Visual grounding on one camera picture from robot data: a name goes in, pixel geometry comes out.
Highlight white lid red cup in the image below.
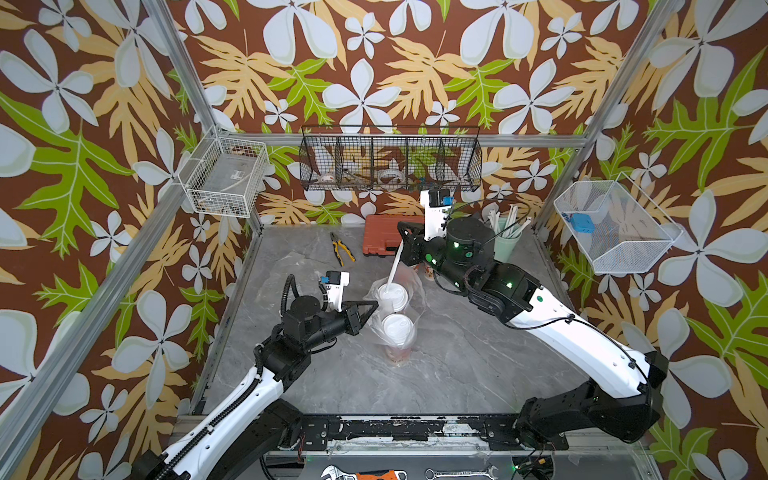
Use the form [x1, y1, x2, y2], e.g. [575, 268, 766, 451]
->
[382, 313, 416, 364]
[376, 282, 410, 314]

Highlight white lid red cup front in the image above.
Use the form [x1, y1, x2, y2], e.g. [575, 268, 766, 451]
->
[376, 282, 410, 314]

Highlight white straw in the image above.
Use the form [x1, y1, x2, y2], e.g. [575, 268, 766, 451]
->
[385, 240, 404, 291]

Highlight clear plastic carrier bag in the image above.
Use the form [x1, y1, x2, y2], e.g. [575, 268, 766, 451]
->
[363, 264, 427, 365]

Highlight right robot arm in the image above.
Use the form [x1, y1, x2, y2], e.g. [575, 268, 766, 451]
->
[397, 217, 669, 448]

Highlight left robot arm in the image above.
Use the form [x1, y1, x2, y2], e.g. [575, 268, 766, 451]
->
[130, 295, 379, 479]

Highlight red plastic tool case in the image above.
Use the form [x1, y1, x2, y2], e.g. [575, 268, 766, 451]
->
[362, 214, 424, 257]

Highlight green straw holder cup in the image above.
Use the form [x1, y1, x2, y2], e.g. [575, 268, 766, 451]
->
[493, 218, 521, 263]

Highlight yellow black pliers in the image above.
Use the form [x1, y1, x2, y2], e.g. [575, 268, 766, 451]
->
[330, 232, 356, 267]

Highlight blue object in basket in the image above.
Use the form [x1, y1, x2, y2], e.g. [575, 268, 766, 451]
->
[568, 212, 596, 234]

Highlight orange adjustable wrench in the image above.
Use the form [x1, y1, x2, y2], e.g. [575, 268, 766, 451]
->
[320, 465, 408, 480]

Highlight white mesh basket right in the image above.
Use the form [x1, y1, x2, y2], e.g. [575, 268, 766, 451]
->
[554, 174, 683, 276]

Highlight silver spanner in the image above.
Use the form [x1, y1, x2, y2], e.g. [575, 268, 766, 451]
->
[424, 465, 497, 480]

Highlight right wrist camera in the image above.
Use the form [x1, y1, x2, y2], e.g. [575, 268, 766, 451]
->
[420, 187, 454, 241]

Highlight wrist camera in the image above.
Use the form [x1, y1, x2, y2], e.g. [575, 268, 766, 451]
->
[420, 187, 454, 241]
[320, 270, 350, 312]

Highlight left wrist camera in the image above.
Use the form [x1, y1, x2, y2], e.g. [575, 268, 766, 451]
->
[320, 270, 350, 312]

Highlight black wire basket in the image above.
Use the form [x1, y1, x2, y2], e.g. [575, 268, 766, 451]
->
[298, 124, 483, 191]

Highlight white wire basket left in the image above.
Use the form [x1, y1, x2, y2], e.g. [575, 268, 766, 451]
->
[179, 127, 270, 218]

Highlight black mounting rail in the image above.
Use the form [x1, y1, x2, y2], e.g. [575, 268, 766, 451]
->
[248, 413, 570, 452]

